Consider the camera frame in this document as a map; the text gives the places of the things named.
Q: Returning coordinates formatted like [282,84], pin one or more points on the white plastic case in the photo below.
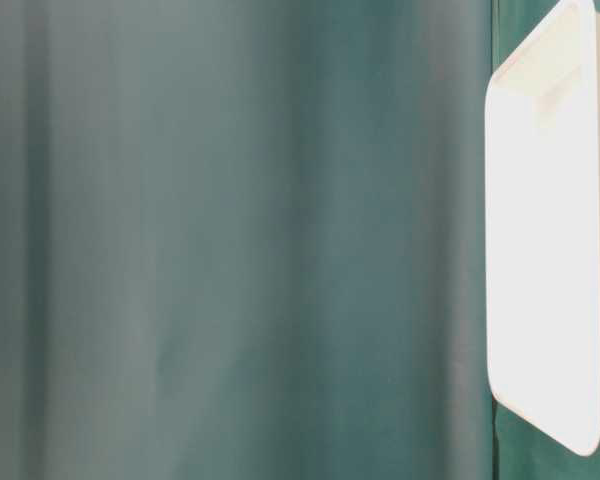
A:
[542,219]

